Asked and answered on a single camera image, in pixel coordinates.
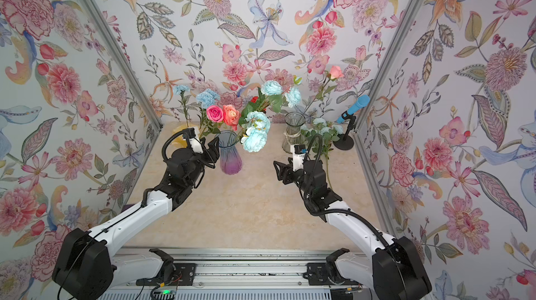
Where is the yellow fluted glass vase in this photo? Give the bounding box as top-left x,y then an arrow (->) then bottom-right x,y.
171,123 -> 200,148

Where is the light blue rose spray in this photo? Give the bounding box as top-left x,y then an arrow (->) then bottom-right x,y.
312,118 -> 343,152

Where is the aluminium corner frame post left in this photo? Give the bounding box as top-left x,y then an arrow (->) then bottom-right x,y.
81,0 -> 163,132

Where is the aluminium corner frame post right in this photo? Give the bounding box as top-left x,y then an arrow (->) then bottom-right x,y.
355,0 -> 441,131

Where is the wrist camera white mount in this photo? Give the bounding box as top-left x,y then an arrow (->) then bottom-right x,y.
183,127 -> 203,154
291,144 -> 308,172

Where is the coral red rose stem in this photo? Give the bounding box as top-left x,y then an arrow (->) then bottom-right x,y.
223,104 -> 241,131

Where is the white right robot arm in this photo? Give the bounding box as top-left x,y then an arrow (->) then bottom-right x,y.
274,160 -> 433,299

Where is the purple blue glass vase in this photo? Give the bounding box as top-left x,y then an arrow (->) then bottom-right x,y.
219,130 -> 242,175

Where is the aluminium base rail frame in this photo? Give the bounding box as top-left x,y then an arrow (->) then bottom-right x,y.
66,246 -> 432,300

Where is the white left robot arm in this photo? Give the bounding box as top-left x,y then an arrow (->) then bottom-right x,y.
52,128 -> 220,299

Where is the magenta pink rose stem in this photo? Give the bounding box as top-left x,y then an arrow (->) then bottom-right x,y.
200,105 -> 224,137

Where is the light blue peony spray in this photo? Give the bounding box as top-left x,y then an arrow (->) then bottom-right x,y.
239,80 -> 302,153

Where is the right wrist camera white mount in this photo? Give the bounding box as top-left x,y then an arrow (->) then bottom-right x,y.
291,144 -> 308,172

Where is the clear glass vase with twine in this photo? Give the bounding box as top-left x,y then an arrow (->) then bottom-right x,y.
282,112 -> 306,153

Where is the light pink rose stem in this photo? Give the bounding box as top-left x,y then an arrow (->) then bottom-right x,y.
299,65 -> 343,123

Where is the aluminium corner frame post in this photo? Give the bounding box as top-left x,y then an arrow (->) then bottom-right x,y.
355,0 -> 441,131
81,0 -> 163,132

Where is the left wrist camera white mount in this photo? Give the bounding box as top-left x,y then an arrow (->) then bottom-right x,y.
183,127 -> 203,154

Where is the blue carnation stem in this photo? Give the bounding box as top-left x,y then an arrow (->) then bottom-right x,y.
173,85 -> 221,137

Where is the blue microphone on black stand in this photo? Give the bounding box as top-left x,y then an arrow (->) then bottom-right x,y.
333,95 -> 370,151

